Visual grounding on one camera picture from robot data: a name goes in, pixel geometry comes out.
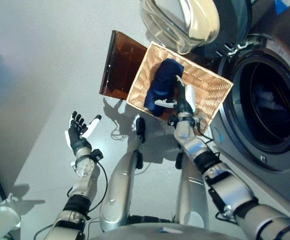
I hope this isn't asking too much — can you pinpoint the wicker laundry basket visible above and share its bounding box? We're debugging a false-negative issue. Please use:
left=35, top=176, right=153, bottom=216
left=126, top=41, right=234, bottom=135

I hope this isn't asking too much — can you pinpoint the silver right robot leg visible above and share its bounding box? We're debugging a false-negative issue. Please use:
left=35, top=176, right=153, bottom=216
left=173, top=143, right=210, bottom=230

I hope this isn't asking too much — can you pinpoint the silver left robot leg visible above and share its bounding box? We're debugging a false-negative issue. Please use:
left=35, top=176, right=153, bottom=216
left=99, top=117, right=147, bottom=232

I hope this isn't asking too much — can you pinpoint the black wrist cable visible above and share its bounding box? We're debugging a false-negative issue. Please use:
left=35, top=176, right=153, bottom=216
left=88, top=161, right=109, bottom=213

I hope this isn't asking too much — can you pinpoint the grey robot torso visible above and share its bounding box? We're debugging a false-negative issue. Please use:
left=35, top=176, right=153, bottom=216
left=89, top=222, right=243, bottom=240

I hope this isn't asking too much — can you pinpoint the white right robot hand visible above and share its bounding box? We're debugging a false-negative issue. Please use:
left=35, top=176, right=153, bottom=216
left=154, top=74, right=196, bottom=114

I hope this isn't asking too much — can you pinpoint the grey front-load washing machine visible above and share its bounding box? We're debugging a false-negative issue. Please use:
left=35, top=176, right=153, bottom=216
left=209, top=0, right=290, bottom=221

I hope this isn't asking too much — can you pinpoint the brown translucent stool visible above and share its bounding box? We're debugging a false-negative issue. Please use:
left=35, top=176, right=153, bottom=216
left=99, top=30, right=218, bottom=101

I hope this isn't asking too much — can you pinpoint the black and white left hand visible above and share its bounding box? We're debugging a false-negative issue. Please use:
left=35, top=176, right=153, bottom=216
left=64, top=110, right=103, bottom=154

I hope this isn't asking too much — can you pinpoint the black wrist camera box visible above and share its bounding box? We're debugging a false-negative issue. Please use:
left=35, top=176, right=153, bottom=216
left=91, top=149, right=104, bottom=161

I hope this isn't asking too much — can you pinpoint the round glass washer door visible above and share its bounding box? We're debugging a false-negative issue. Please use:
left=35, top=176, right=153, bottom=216
left=138, top=0, right=252, bottom=55

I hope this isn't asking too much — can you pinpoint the blue and white sticker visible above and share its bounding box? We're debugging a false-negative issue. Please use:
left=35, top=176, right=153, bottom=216
left=274, top=0, right=290, bottom=15

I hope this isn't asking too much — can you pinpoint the silver robot leg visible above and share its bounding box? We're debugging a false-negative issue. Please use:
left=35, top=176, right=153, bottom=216
left=99, top=117, right=147, bottom=232
left=173, top=143, right=210, bottom=230

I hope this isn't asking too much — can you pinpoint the blue garment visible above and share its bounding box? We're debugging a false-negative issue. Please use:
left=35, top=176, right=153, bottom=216
left=144, top=58, right=185, bottom=117

